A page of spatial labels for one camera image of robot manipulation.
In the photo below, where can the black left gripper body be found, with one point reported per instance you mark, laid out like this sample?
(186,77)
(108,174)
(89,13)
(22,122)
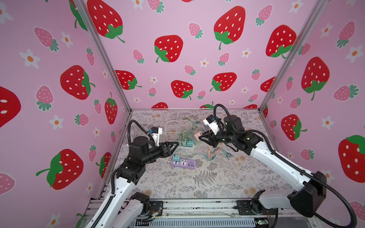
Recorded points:
(158,153)

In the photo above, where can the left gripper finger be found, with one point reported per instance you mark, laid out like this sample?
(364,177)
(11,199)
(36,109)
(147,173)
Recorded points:
(170,149)
(172,144)

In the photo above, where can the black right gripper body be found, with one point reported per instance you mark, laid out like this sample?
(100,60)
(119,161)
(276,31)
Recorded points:
(213,138)

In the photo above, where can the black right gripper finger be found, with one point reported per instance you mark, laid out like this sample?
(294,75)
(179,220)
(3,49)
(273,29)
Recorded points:
(208,141)
(208,134)

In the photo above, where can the pink charger plug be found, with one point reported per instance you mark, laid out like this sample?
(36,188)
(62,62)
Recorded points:
(197,135)

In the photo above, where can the teal charger plug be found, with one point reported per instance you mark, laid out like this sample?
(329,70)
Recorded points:
(189,143)
(176,158)

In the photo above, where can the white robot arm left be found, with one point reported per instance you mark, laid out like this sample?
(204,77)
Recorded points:
(124,179)

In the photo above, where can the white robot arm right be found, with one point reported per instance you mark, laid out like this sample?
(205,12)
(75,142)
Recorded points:
(308,189)

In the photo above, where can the white blue power strip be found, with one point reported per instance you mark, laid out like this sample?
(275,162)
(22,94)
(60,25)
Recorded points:
(184,147)

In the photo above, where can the purple power strip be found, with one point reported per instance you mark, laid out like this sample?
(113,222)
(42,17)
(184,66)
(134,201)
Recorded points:
(184,164)

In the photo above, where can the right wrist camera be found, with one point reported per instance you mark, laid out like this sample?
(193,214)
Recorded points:
(214,124)

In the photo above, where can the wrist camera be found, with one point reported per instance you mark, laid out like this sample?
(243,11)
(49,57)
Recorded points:
(155,133)
(214,124)

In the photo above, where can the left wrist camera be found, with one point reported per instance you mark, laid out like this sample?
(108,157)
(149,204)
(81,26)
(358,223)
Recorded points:
(155,133)

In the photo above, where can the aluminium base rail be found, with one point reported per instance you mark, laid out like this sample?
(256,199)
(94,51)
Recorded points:
(217,213)

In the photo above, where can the aluminium corner post right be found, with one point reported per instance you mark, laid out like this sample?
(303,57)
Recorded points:
(305,31)

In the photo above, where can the aluminium corner post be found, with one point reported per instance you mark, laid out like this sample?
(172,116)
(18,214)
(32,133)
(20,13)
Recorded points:
(102,52)
(305,31)

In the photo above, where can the aluminium corner post left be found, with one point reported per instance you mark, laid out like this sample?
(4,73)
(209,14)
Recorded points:
(102,52)

